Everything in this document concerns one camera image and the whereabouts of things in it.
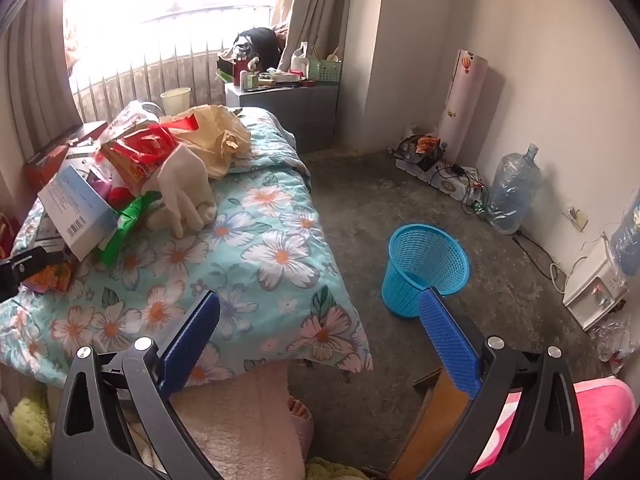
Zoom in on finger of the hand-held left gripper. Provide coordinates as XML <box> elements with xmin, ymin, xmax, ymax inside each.
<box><xmin>0</xmin><ymin>246</ymin><xmax>65</xmax><ymax>303</ymax></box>

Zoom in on black charger cable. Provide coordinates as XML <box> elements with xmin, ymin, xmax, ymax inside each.
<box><xmin>430</xmin><ymin>160</ymin><xmax>493</xmax><ymax>211</ymax></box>

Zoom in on black floor cable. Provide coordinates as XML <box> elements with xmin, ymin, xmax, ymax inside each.
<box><xmin>515</xmin><ymin>232</ymin><xmax>566</xmax><ymax>276</ymax></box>

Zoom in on pink printed blanket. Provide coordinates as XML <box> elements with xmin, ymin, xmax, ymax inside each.
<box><xmin>470</xmin><ymin>377</ymin><xmax>637</xmax><ymax>480</ymax></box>

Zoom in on blue plastic waste basket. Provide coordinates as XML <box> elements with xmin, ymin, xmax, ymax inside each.
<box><xmin>381</xmin><ymin>223</ymin><xmax>471</xmax><ymax>318</ymax></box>

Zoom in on green foil snack packet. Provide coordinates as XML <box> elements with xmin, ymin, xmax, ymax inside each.
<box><xmin>97</xmin><ymin>195</ymin><xmax>161</xmax><ymax>267</ymax></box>

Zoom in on wall socket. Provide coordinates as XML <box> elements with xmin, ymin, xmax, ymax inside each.
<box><xmin>562</xmin><ymin>205</ymin><xmax>590</xmax><ymax>233</ymax></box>

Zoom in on yellowish plastic bag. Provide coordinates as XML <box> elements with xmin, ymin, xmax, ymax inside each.
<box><xmin>172</xmin><ymin>105</ymin><xmax>252</xmax><ymax>179</ymax></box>

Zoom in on pink slipper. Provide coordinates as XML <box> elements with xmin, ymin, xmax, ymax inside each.
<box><xmin>287</xmin><ymin>395</ymin><xmax>315</xmax><ymax>448</ymax></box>

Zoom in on crumpled empty water jug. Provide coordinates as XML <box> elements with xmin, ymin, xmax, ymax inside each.
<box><xmin>487</xmin><ymin>143</ymin><xmax>542</xmax><ymax>235</ymax></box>

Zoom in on grey window curtain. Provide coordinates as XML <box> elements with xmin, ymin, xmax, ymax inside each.
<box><xmin>280</xmin><ymin>0</ymin><xmax>358</xmax><ymax>71</ymax></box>
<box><xmin>0</xmin><ymin>0</ymin><xmax>83</xmax><ymax>161</ymax></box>

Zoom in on green plastic storage basket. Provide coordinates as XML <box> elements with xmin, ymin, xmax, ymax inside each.
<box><xmin>306</xmin><ymin>57</ymin><xmax>343</xmax><ymax>82</ymax></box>

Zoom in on grey cabinet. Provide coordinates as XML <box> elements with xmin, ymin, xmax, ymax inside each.
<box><xmin>224</xmin><ymin>80</ymin><xmax>341</xmax><ymax>153</ymax></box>

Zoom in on grey right window curtain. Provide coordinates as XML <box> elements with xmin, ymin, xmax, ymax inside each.
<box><xmin>280</xmin><ymin>0</ymin><xmax>358</xmax><ymax>71</ymax></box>

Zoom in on clear red-printed plastic bag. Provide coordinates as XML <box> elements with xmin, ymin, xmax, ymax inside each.
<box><xmin>102</xmin><ymin>100</ymin><xmax>163</xmax><ymax>141</ymax></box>

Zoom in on white rubber glove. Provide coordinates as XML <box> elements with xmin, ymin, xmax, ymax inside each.
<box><xmin>141</xmin><ymin>149</ymin><xmax>218</xmax><ymax>238</ymax></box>

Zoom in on wooden board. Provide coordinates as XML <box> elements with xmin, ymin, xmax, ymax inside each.
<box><xmin>387</xmin><ymin>367</ymin><xmax>473</xmax><ymax>480</ymax></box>

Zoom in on white power strip with cables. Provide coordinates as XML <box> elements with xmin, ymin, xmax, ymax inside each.
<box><xmin>395</xmin><ymin>157</ymin><xmax>483</xmax><ymax>201</ymax></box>

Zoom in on light blue cardboard box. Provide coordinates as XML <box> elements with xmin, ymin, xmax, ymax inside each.
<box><xmin>37</xmin><ymin>164</ymin><xmax>118</xmax><ymax>262</ymax></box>

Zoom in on white printed paper roll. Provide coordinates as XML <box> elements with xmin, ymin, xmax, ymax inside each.
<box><xmin>437</xmin><ymin>49</ymin><xmax>489</xmax><ymax>166</ymax></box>

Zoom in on metal window railing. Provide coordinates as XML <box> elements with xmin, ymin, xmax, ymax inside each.
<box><xmin>72</xmin><ymin>5</ymin><xmax>273</xmax><ymax>121</ymax></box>

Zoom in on white cable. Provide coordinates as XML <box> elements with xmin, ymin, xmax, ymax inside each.
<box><xmin>550</xmin><ymin>245</ymin><xmax>608</xmax><ymax>293</ymax></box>

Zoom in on black bag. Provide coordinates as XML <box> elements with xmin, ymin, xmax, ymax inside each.
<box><xmin>235</xmin><ymin>26</ymin><xmax>283</xmax><ymax>68</ymax></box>

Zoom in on floral quilted blanket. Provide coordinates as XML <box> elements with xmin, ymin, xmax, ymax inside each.
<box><xmin>0</xmin><ymin>106</ymin><xmax>373</xmax><ymax>401</ymax></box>

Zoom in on orange black snack packet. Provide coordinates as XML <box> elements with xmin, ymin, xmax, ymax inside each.
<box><xmin>397</xmin><ymin>132</ymin><xmax>448</xmax><ymax>171</ymax></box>

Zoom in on white water dispenser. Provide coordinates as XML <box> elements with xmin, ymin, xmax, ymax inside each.
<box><xmin>562</xmin><ymin>232</ymin><xmax>630</xmax><ymax>331</ymax></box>

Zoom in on grey left window curtain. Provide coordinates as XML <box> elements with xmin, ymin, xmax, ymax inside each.
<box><xmin>0</xmin><ymin>0</ymin><xmax>83</xmax><ymax>161</ymax></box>

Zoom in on cream paper cup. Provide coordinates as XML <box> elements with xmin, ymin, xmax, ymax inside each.
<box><xmin>160</xmin><ymin>87</ymin><xmax>192</xmax><ymax>115</ymax></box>

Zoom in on crumpled clear plastic bag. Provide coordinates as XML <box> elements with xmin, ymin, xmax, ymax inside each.
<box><xmin>590</xmin><ymin>312</ymin><xmax>638</xmax><ymax>373</ymax></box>

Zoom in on red snack packet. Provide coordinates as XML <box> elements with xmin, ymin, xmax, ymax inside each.
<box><xmin>100</xmin><ymin>125</ymin><xmax>176</xmax><ymax>186</ymax></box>

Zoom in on yellow-green plush cloth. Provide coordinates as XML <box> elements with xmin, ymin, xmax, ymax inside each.
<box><xmin>10</xmin><ymin>385</ymin><xmax>53</xmax><ymax>468</ymax></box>

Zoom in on white plastic bag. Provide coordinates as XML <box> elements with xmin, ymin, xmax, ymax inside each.
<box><xmin>290</xmin><ymin>41</ymin><xmax>309</xmax><ymax>75</ymax></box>

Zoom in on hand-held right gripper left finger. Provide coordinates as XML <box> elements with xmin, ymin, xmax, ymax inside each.
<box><xmin>50</xmin><ymin>290</ymin><xmax>226</xmax><ymax>480</ymax></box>

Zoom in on person's fleece pants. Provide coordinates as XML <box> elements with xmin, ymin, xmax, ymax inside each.
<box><xmin>172</xmin><ymin>362</ymin><xmax>306</xmax><ymax>480</ymax></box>

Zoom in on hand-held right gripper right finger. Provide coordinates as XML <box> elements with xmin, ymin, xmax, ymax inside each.
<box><xmin>415</xmin><ymin>286</ymin><xmax>586</xmax><ymax>480</ymax></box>

